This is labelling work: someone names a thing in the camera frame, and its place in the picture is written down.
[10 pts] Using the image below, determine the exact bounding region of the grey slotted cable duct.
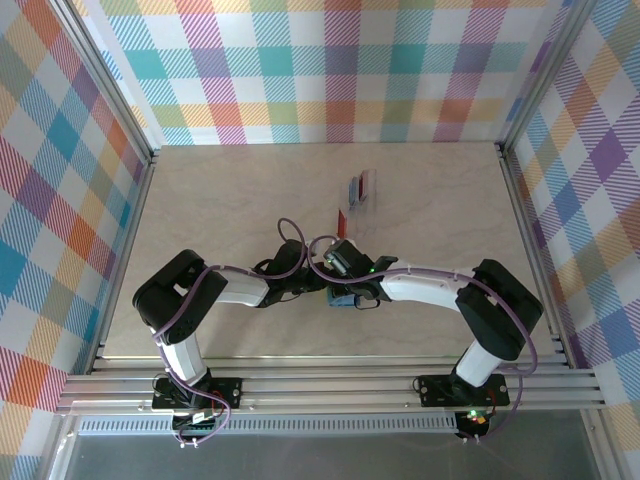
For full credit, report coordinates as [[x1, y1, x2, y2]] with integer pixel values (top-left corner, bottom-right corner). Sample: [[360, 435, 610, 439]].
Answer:
[[78, 417, 460, 437]]

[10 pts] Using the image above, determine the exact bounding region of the blue leather card holder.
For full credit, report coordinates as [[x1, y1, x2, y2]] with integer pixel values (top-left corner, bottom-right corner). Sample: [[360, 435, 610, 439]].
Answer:
[[326, 291, 362, 310]]

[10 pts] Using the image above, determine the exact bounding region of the aluminium frame post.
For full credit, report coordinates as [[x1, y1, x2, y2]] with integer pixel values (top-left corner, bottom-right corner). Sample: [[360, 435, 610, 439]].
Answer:
[[47, 0, 162, 169], [494, 0, 604, 159]]

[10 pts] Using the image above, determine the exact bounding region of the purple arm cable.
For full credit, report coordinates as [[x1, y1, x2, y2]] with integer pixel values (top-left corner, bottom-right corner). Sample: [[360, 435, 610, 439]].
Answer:
[[154, 217, 326, 449], [307, 235, 540, 446]]

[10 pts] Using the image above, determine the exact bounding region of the aluminium side rail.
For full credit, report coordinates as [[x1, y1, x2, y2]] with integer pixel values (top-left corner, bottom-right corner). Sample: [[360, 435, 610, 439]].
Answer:
[[497, 142, 576, 371], [85, 149, 162, 374]]

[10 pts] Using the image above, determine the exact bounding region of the small board with LEDs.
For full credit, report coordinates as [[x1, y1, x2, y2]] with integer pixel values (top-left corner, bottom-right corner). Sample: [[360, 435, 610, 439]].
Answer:
[[457, 407, 491, 441]]

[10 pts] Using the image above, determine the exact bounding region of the clear acrylic card stand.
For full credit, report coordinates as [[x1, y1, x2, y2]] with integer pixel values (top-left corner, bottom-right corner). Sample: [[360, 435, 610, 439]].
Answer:
[[335, 167, 382, 239]]

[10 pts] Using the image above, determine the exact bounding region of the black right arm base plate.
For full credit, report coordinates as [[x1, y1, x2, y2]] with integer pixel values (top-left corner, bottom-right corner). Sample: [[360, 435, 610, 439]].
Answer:
[[416, 372, 510, 409]]

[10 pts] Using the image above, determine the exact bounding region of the black terminal block with wires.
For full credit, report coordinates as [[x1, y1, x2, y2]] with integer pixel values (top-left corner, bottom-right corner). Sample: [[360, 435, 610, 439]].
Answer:
[[172, 409, 226, 434]]

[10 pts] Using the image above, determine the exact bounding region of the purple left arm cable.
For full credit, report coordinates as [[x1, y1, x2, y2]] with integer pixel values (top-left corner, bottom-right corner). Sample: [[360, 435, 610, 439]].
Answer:
[[154, 217, 326, 449]]

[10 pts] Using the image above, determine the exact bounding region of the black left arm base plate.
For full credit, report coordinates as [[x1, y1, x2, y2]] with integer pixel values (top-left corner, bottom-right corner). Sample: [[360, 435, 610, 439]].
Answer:
[[151, 375, 245, 412]]

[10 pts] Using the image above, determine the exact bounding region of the long aluminium frame rail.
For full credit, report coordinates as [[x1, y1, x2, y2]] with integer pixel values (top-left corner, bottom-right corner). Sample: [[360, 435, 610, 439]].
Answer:
[[55, 353, 609, 416]]

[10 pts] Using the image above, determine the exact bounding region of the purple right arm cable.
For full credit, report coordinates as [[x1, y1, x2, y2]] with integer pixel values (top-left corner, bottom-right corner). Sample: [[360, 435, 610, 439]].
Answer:
[[307, 235, 540, 446]]

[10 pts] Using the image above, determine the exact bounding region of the grey metal sheet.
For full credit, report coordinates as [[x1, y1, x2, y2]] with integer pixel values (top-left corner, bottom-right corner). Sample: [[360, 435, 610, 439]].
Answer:
[[39, 412, 606, 480]]

